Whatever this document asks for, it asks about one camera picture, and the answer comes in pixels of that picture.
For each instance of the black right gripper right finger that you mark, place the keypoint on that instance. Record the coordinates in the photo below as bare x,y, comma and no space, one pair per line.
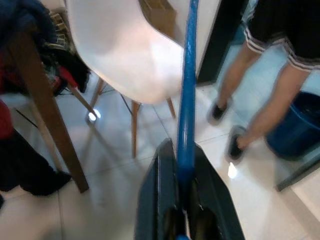
212,200

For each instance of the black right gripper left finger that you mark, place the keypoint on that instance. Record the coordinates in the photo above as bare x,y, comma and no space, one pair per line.
157,190

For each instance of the blue plastic hanger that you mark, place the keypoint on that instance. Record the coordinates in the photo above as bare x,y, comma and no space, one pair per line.
186,100

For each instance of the blue plastic bucket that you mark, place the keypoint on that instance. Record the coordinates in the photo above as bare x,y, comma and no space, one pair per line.
300,125

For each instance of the person in black shorts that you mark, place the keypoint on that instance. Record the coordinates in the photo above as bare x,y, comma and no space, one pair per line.
275,100

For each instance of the dark brown wooden table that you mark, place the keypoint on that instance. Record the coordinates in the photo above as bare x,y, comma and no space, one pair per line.
47,112

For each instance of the white chair with wooden legs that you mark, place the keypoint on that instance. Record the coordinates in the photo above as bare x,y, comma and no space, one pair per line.
120,50

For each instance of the black garment with red trim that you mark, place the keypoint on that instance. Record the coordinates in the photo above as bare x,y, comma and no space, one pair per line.
67,65

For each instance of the navy blue garment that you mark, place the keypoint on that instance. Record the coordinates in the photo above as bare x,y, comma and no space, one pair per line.
22,17

